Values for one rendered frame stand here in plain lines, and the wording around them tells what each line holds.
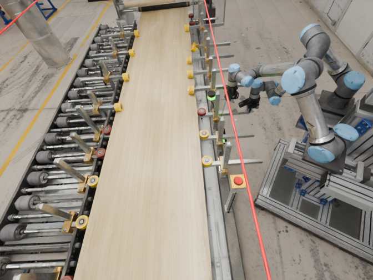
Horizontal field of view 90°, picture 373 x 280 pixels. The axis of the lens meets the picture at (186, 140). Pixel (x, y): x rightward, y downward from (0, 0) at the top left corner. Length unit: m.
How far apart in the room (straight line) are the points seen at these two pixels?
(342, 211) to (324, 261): 0.48
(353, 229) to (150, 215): 1.79
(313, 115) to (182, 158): 0.85
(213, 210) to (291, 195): 0.93
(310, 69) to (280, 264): 1.72
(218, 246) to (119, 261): 0.65
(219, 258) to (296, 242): 1.01
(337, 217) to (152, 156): 1.77
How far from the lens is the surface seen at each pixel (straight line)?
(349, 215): 2.36
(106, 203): 1.42
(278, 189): 2.17
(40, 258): 1.76
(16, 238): 1.83
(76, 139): 1.59
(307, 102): 1.11
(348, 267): 2.47
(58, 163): 1.43
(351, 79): 1.67
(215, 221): 1.53
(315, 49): 1.39
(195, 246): 1.22
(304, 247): 2.33
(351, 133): 1.30
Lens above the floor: 2.12
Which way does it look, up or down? 55 degrees down
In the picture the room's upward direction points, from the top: 8 degrees counter-clockwise
